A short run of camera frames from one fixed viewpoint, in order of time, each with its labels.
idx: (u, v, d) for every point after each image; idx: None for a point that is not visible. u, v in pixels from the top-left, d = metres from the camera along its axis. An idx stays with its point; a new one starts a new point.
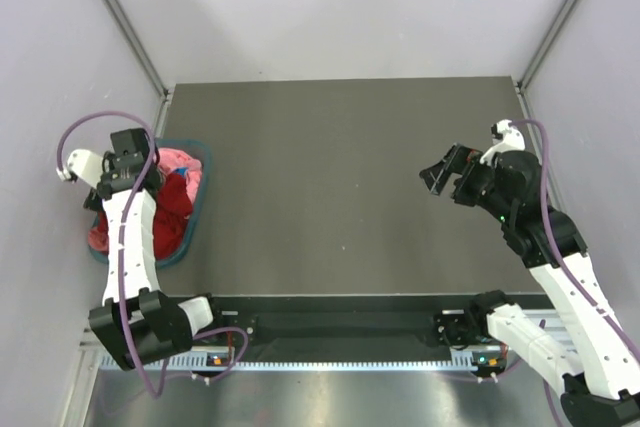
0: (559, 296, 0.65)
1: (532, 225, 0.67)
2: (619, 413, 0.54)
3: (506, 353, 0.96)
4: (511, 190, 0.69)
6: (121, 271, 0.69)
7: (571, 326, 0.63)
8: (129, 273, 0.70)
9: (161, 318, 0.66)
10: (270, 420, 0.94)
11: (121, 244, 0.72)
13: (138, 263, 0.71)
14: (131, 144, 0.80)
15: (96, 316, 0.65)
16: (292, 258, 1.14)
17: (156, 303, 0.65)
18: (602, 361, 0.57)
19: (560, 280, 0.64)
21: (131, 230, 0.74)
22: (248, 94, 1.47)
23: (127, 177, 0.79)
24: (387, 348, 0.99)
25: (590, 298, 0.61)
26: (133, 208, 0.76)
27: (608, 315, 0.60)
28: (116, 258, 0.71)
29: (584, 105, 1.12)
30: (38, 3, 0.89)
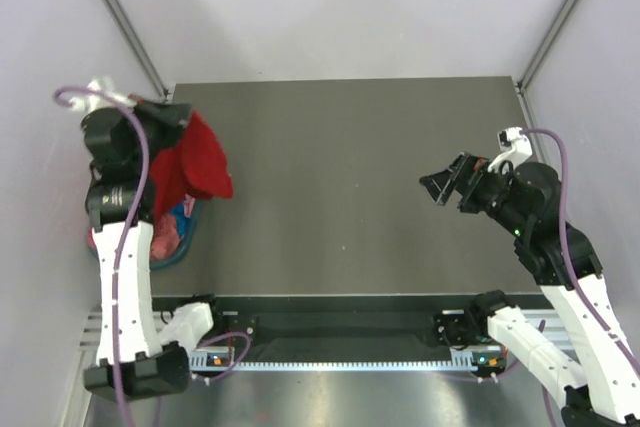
0: (571, 317, 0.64)
1: (546, 243, 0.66)
2: None
3: (506, 352, 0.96)
4: (528, 206, 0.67)
6: (116, 330, 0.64)
7: (580, 347, 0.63)
8: (125, 330, 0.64)
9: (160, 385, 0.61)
10: (270, 421, 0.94)
11: (115, 299, 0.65)
13: (135, 321, 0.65)
14: (112, 149, 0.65)
15: (90, 375, 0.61)
16: (291, 258, 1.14)
17: (154, 371, 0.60)
18: (610, 384, 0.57)
19: (573, 302, 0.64)
21: (127, 277, 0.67)
22: (248, 94, 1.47)
23: (119, 203, 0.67)
24: (387, 349, 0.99)
25: (603, 322, 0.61)
26: (126, 248, 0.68)
27: (619, 340, 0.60)
28: (110, 314, 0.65)
29: (584, 106, 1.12)
30: (37, 2, 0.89)
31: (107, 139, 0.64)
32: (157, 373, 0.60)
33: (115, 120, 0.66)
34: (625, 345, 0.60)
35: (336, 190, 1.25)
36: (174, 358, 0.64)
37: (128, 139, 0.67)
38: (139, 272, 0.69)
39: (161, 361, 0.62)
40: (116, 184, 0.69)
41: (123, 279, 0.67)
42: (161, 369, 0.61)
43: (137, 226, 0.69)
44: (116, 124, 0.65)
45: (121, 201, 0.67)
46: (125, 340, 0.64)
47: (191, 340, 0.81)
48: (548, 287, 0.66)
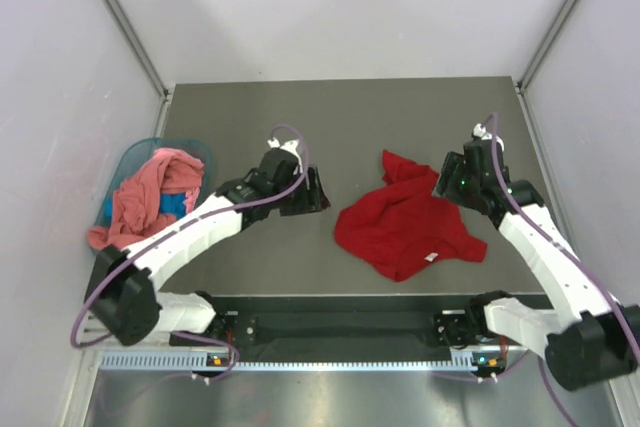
0: (523, 241, 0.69)
1: (493, 187, 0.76)
2: (583, 332, 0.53)
3: (506, 353, 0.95)
4: (476, 170, 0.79)
6: (153, 244, 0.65)
7: (537, 266, 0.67)
8: (159, 249, 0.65)
9: (130, 305, 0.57)
10: (270, 421, 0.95)
11: (178, 228, 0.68)
13: (170, 250, 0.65)
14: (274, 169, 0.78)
15: (105, 252, 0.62)
16: (292, 258, 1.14)
17: (136, 289, 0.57)
18: (563, 288, 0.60)
19: (522, 227, 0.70)
21: (196, 226, 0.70)
22: (248, 94, 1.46)
23: (247, 192, 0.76)
24: (387, 348, 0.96)
25: (546, 234, 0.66)
26: (217, 214, 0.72)
27: (564, 247, 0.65)
28: (165, 234, 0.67)
29: (584, 106, 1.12)
30: (37, 3, 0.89)
31: (280, 160, 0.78)
32: (136, 295, 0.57)
33: (294, 157, 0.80)
34: (570, 251, 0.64)
35: (339, 190, 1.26)
36: (149, 307, 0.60)
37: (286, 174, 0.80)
38: (202, 237, 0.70)
39: (151, 289, 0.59)
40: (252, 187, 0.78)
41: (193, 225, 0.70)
42: (141, 295, 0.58)
43: (237, 213, 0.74)
44: (291, 158, 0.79)
45: (243, 194, 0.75)
46: (153, 254, 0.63)
47: (174, 319, 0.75)
48: (503, 221, 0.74)
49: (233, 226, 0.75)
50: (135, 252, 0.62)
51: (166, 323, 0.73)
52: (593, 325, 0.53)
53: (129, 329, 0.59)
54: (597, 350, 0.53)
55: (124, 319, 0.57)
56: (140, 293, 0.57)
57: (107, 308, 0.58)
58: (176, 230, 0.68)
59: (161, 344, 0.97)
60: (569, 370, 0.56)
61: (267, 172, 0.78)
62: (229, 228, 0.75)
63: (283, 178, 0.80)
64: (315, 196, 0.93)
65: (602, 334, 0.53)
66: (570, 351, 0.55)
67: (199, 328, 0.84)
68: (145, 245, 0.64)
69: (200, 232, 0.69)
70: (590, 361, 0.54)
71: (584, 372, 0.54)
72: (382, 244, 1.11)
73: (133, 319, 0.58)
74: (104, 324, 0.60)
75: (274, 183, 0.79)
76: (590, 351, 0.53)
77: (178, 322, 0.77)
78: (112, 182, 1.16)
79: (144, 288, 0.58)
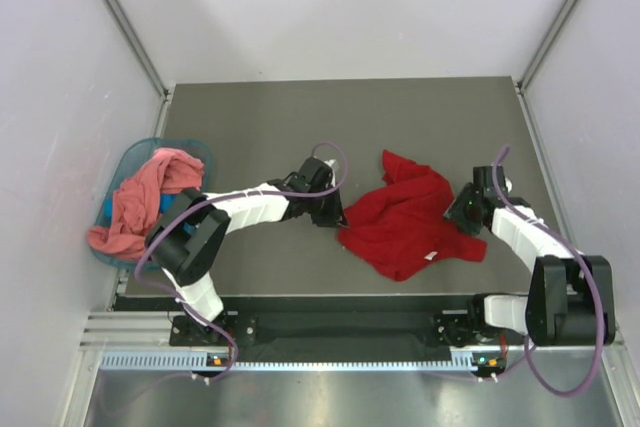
0: (509, 228, 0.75)
1: (490, 200, 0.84)
2: (546, 266, 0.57)
3: (506, 353, 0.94)
4: (479, 186, 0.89)
6: (226, 198, 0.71)
7: (519, 245, 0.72)
8: (231, 202, 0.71)
9: (208, 234, 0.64)
10: (270, 420, 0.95)
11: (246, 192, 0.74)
13: (239, 208, 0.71)
14: (311, 171, 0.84)
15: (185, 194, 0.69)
16: (292, 258, 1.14)
17: (215, 224, 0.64)
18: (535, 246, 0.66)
19: (505, 216, 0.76)
21: (260, 197, 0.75)
22: (248, 94, 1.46)
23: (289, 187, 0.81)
24: (386, 348, 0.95)
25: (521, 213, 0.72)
26: (273, 194, 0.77)
27: (536, 222, 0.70)
28: (235, 194, 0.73)
29: (584, 106, 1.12)
30: (36, 3, 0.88)
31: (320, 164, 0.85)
32: (214, 229, 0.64)
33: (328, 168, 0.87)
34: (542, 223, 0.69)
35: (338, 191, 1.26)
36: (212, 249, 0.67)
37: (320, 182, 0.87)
38: (260, 208, 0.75)
39: (225, 225, 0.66)
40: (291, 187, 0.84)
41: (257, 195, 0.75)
42: (219, 228, 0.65)
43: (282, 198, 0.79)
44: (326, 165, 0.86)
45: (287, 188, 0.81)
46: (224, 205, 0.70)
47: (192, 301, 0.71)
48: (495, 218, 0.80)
49: (279, 210, 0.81)
50: (214, 197, 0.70)
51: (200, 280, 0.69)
52: (555, 263, 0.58)
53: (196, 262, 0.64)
54: (562, 288, 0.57)
55: (197, 248, 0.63)
56: (218, 228, 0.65)
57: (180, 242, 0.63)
58: (244, 194, 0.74)
59: (161, 344, 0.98)
60: (540, 317, 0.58)
61: (305, 176, 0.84)
62: (275, 210, 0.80)
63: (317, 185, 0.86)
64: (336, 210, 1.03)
65: (563, 272, 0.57)
66: (538, 293, 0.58)
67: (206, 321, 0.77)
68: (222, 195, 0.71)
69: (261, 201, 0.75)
70: (556, 301, 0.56)
71: (551, 315, 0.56)
72: (382, 244, 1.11)
73: (203, 253, 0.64)
74: (168, 256, 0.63)
75: (311, 186, 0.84)
76: (553, 286, 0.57)
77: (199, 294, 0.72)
78: (112, 182, 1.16)
79: (222, 225, 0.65)
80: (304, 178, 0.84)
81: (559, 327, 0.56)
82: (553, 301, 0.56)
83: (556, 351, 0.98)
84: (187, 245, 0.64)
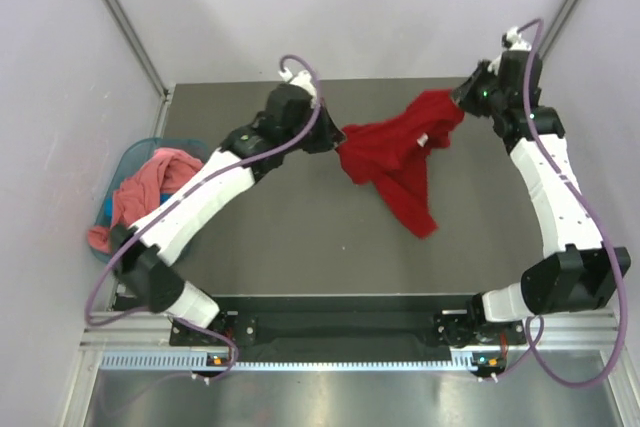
0: (531, 169, 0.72)
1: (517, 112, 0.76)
2: (562, 262, 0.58)
3: (506, 353, 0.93)
4: (513, 84, 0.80)
6: (159, 218, 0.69)
7: (536, 193, 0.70)
8: (165, 220, 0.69)
9: (150, 278, 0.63)
10: (270, 420, 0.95)
11: (181, 198, 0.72)
13: (175, 223, 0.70)
14: (279, 113, 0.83)
15: (118, 232, 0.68)
16: (292, 258, 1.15)
17: (147, 264, 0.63)
18: (557, 220, 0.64)
19: (532, 153, 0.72)
21: (201, 192, 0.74)
22: (248, 94, 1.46)
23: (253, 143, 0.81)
24: (386, 348, 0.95)
25: (554, 166, 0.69)
26: (221, 175, 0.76)
27: (569, 182, 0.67)
28: (170, 205, 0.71)
29: (585, 105, 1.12)
30: (36, 3, 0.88)
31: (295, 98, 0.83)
32: (150, 268, 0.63)
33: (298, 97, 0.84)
34: (574, 185, 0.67)
35: (338, 190, 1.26)
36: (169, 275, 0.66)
37: (295, 115, 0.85)
38: (209, 202, 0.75)
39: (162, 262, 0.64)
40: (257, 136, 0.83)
41: (196, 195, 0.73)
42: (155, 269, 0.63)
43: (245, 169, 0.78)
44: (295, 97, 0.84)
45: (252, 144, 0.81)
46: (158, 228, 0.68)
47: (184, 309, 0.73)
48: (517, 149, 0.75)
49: (245, 182, 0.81)
50: (144, 228, 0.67)
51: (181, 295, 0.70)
52: (573, 257, 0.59)
53: (154, 297, 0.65)
54: (571, 281, 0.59)
55: (146, 288, 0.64)
56: (152, 267, 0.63)
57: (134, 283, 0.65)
58: (179, 200, 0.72)
59: (161, 344, 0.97)
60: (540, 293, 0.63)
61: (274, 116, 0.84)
62: (243, 184, 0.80)
63: (294, 120, 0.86)
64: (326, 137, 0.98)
65: (580, 265, 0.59)
66: (547, 277, 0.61)
67: (203, 325, 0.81)
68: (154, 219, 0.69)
69: (203, 200, 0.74)
70: (561, 292, 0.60)
71: (555, 297, 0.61)
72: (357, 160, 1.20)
73: (156, 288, 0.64)
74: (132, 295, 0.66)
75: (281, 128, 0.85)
76: (563, 281, 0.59)
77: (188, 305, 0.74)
78: (112, 182, 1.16)
79: (154, 263, 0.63)
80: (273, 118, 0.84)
81: (557, 305, 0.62)
82: (561, 290, 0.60)
83: (555, 351, 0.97)
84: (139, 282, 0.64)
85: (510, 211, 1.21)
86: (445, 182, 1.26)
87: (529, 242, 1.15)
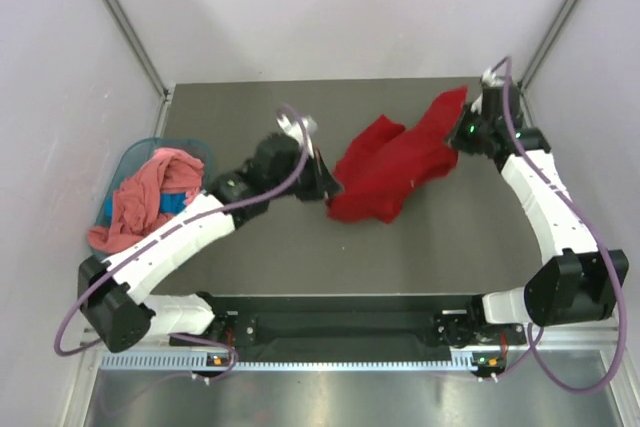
0: (521, 183, 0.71)
1: (503, 133, 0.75)
2: (561, 268, 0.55)
3: (506, 353, 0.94)
4: (490, 111, 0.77)
6: (133, 256, 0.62)
7: (529, 206, 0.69)
8: (139, 260, 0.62)
9: (112, 319, 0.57)
10: (270, 421, 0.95)
11: (158, 236, 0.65)
13: (150, 263, 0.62)
14: (267, 162, 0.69)
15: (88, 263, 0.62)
16: (292, 259, 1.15)
17: (114, 306, 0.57)
18: (551, 226, 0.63)
19: (521, 168, 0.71)
21: (180, 233, 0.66)
22: (249, 94, 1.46)
23: (236, 193, 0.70)
24: (386, 348, 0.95)
25: (544, 176, 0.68)
26: (202, 219, 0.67)
27: (560, 190, 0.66)
28: (146, 243, 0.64)
29: (585, 106, 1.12)
30: (37, 3, 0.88)
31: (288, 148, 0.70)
32: (115, 312, 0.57)
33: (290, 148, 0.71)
34: (564, 193, 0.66)
35: None
36: (135, 319, 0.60)
37: (286, 166, 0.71)
38: (187, 244, 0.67)
39: (131, 306, 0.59)
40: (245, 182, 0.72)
41: (175, 234, 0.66)
42: (120, 312, 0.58)
43: (226, 216, 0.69)
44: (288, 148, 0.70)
45: (235, 194, 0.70)
46: (131, 269, 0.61)
47: (176, 322, 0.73)
48: (507, 165, 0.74)
49: (226, 226, 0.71)
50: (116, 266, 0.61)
51: (161, 326, 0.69)
52: (571, 261, 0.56)
53: (115, 340, 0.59)
54: (572, 288, 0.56)
55: (106, 329, 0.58)
56: (116, 311, 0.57)
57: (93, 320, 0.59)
58: (157, 239, 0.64)
59: (161, 344, 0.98)
60: (543, 304, 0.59)
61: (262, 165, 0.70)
62: (223, 229, 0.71)
63: (285, 170, 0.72)
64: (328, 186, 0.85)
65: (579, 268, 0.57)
66: (547, 284, 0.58)
67: (196, 332, 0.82)
68: (126, 257, 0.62)
69: (182, 240, 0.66)
70: (563, 300, 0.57)
71: (558, 307, 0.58)
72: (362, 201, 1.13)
73: (118, 332, 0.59)
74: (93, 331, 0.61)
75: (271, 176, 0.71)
76: (564, 287, 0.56)
77: (175, 325, 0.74)
78: (112, 182, 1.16)
79: (119, 306, 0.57)
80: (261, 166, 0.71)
81: (561, 315, 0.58)
82: (564, 296, 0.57)
83: (555, 351, 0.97)
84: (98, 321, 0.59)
85: (507, 214, 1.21)
86: (445, 183, 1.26)
87: (527, 246, 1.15)
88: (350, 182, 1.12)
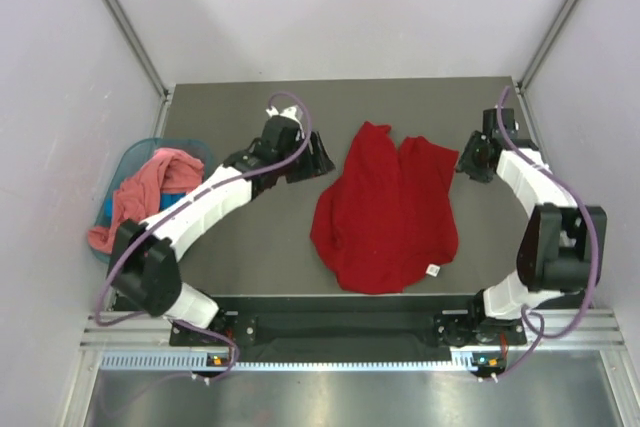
0: (515, 171, 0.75)
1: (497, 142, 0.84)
2: (542, 212, 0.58)
3: (506, 353, 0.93)
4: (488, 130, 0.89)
6: (170, 216, 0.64)
7: (520, 189, 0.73)
8: (176, 219, 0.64)
9: (156, 271, 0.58)
10: (270, 421, 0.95)
11: (192, 199, 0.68)
13: (187, 221, 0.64)
14: (275, 137, 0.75)
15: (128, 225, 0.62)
16: (293, 259, 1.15)
17: (159, 257, 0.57)
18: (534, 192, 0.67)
19: (514, 159, 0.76)
21: (209, 199, 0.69)
22: (249, 94, 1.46)
23: (253, 163, 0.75)
24: (386, 349, 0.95)
25: (528, 158, 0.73)
26: (226, 185, 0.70)
27: (543, 168, 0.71)
28: (180, 205, 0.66)
29: (585, 105, 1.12)
30: (37, 4, 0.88)
31: (289, 126, 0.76)
32: (161, 263, 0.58)
33: (291, 130, 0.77)
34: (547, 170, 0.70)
35: None
36: (172, 274, 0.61)
37: (289, 143, 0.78)
38: (215, 208, 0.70)
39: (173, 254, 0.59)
40: (256, 156, 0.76)
41: (204, 200, 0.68)
42: (164, 262, 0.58)
43: (248, 181, 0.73)
44: (289, 125, 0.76)
45: (250, 164, 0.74)
46: (170, 225, 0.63)
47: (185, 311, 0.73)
48: (500, 160, 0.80)
49: (244, 196, 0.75)
50: (155, 224, 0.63)
51: (175, 310, 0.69)
52: (553, 209, 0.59)
53: (155, 297, 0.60)
54: (555, 235, 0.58)
55: (150, 286, 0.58)
56: (162, 262, 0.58)
57: (133, 282, 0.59)
58: (190, 201, 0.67)
59: (161, 344, 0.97)
60: (530, 262, 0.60)
61: (270, 140, 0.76)
62: (241, 198, 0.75)
63: (288, 147, 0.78)
64: (320, 160, 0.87)
65: (558, 217, 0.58)
66: (533, 238, 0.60)
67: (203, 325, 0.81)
68: (164, 217, 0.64)
69: (215, 201, 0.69)
70: (547, 248, 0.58)
71: (542, 260, 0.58)
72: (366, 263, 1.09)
73: (159, 288, 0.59)
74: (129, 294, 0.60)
75: (278, 150, 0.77)
76: (547, 232, 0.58)
77: (188, 312, 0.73)
78: (112, 182, 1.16)
79: (165, 256, 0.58)
80: (269, 143, 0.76)
81: (548, 269, 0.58)
82: (548, 246, 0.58)
83: (555, 351, 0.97)
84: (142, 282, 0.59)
85: (502, 213, 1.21)
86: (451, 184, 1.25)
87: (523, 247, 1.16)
88: (356, 241, 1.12)
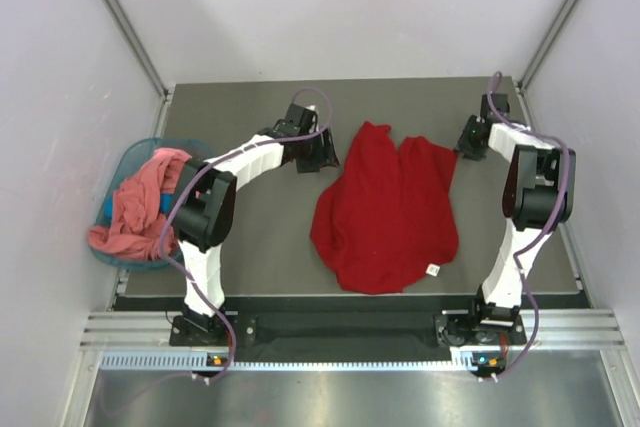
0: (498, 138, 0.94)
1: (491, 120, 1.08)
2: (521, 152, 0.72)
3: (506, 353, 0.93)
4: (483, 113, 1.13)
6: (227, 159, 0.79)
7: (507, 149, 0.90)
8: (232, 162, 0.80)
9: (221, 196, 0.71)
10: (270, 421, 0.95)
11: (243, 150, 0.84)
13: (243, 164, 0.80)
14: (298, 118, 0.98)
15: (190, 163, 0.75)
16: (293, 258, 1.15)
17: (223, 184, 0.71)
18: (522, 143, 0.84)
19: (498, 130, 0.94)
21: (257, 152, 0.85)
22: (248, 94, 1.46)
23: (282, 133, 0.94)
24: (386, 349, 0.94)
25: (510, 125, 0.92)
26: (266, 145, 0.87)
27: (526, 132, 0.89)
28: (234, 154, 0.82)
29: (585, 105, 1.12)
30: (37, 4, 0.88)
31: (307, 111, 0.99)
32: (226, 189, 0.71)
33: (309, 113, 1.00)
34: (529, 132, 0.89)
35: None
36: (229, 205, 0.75)
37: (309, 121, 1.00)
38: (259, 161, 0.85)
39: (234, 183, 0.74)
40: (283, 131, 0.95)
41: (252, 152, 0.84)
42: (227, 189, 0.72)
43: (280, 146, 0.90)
44: (307, 110, 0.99)
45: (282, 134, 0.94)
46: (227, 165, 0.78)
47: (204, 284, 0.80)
48: (491, 133, 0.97)
49: (276, 160, 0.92)
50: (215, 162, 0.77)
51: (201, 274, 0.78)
52: (531, 150, 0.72)
53: (216, 224, 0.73)
54: (531, 171, 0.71)
55: (215, 212, 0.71)
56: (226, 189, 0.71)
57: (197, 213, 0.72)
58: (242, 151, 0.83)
59: (161, 344, 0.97)
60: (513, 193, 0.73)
61: (293, 121, 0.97)
62: (274, 161, 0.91)
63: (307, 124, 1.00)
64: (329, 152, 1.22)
65: (534, 155, 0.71)
66: (514, 174, 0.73)
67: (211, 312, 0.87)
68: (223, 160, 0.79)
69: (258, 155, 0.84)
70: (525, 181, 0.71)
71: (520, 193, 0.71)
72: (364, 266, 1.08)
73: (219, 214, 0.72)
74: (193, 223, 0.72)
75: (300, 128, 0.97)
76: (525, 168, 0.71)
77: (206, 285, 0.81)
78: (112, 182, 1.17)
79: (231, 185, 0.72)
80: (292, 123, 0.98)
81: (525, 201, 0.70)
82: (525, 179, 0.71)
83: (555, 351, 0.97)
84: (206, 212, 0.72)
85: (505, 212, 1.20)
86: (451, 184, 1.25)
87: None
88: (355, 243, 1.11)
